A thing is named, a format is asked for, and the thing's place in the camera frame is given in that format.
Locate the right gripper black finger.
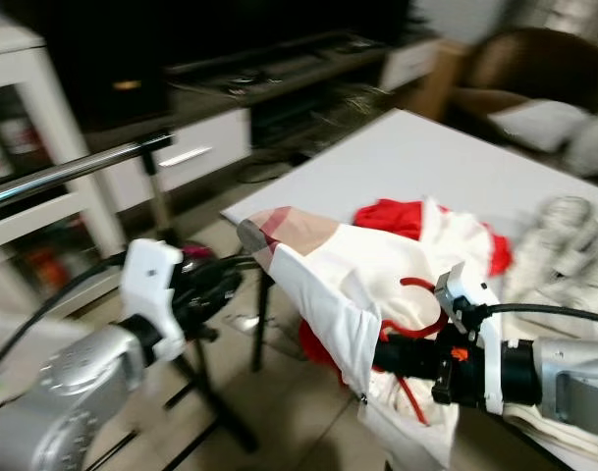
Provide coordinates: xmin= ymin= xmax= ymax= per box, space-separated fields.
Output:
xmin=374 ymin=356 xmax=436 ymax=383
xmin=378 ymin=338 xmax=434 ymax=361

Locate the red plastic hanger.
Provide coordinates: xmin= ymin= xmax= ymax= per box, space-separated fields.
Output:
xmin=377 ymin=277 xmax=453 ymax=429

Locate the cream shirt plaid collar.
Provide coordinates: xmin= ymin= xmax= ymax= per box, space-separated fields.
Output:
xmin=238 ymin=201 xmax=497 ymax=470

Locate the black table leg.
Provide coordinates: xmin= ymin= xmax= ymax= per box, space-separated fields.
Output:
xmin=250 ymin=273 xmax=273 ymax=375

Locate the white drawer unit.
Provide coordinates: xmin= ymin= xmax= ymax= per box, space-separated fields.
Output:
xmin=87 ymin=108 xmax=253 ymax=213

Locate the red garment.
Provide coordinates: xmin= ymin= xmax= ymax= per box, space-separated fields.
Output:
xmin=299 ymin=196 xmax=516 ymax=384

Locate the grey white crumpled garment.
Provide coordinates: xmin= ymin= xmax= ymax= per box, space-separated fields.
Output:
xmin=505 ymin=196 xmax=598 ymax=316

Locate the dark tv shelf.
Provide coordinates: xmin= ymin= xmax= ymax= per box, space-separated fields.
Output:
xmin=166 ymin=31 xmax=417 ymax=110

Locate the white pillow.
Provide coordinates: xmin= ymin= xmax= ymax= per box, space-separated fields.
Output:
xmin=490 ymin=98 xmax=593 ymax=154
xmin=562 ymin=106 xmax=598 ymax=179

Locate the white glass-door cabinet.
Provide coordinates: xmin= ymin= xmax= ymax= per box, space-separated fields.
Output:
xmin=0 ymin=20 xmax=129 ymax=305

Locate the brown chair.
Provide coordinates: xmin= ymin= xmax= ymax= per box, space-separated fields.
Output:
xmin=446 ymin=27 xmax=598 ymax=134

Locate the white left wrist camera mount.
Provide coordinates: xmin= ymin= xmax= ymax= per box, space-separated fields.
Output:
xmin=119 ymin=238 xmax=188 ymax=336

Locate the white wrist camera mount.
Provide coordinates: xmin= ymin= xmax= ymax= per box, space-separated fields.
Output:
xmin=119 ymin=238 xmax=188 ymax=336
xmin=434 ymin=260 xmax=507 ymax=416

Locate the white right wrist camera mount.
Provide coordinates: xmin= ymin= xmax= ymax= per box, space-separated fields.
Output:
xmin=434 ymin=260 xmax=507 ymax=416

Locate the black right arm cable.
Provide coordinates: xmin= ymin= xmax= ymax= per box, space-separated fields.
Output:
xmin=470 ymin=302 xmax=598 ymax=326

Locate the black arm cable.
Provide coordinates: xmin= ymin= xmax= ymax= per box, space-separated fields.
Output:
xmin=0 ymin=253 xmax=129 ymax=385
xmin=470 ymin=302 xmax=598 ymax=326

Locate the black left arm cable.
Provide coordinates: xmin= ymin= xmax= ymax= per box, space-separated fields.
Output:
xmin=0 ymin=253 xmax=129 ymax=385

